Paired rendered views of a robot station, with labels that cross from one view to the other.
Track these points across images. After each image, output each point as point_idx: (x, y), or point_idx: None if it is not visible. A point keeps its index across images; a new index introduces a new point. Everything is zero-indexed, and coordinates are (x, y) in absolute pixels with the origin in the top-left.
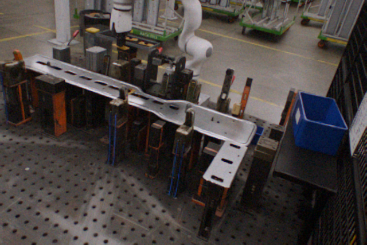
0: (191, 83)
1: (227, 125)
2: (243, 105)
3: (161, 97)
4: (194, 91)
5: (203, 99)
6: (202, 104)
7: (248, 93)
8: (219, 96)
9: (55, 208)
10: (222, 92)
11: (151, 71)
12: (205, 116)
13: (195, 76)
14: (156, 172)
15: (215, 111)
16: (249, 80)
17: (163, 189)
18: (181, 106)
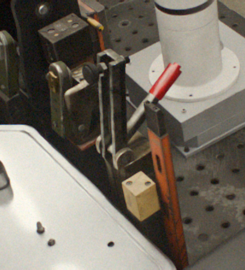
0: (49, 78)
1: (71, 262)
2: (164, 189)
3: (3, 104)
4: (64, 103)
5: None
6: (235, 99)
7: (161, 157)
8: (99, 141)
9: None
10: (108, 131)
11: None
12: (35, 210)
13: (185, 14)
14: None
15: (88, 191)
16: (150, 113)
17: None
18: (3, 154)
